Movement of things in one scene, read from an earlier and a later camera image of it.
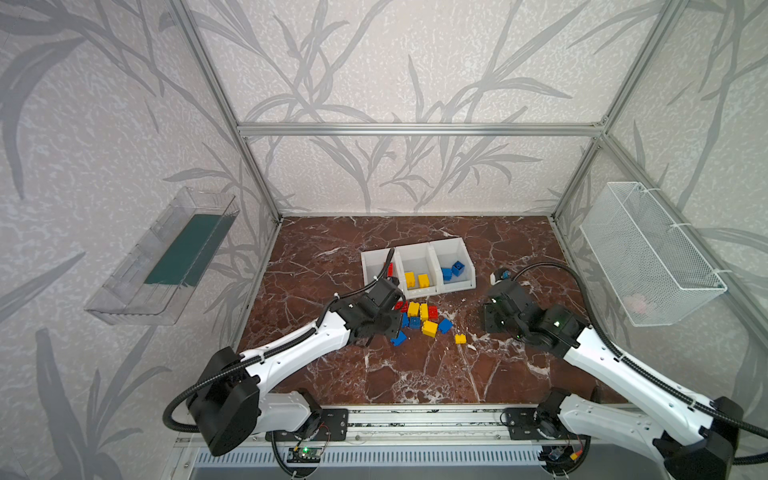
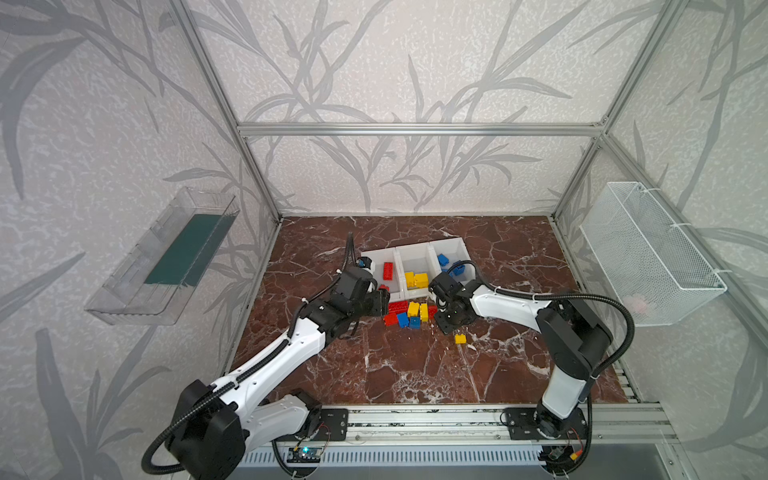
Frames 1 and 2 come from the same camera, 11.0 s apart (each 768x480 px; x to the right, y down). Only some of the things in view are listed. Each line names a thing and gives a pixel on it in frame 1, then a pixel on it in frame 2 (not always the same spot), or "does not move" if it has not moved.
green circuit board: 304,455 does not move
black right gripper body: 496,315 -> 448,314
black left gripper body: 387,321 -> 377,301
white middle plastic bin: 418,270 does not move
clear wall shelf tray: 157,281 does not move
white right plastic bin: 455,269 does not move
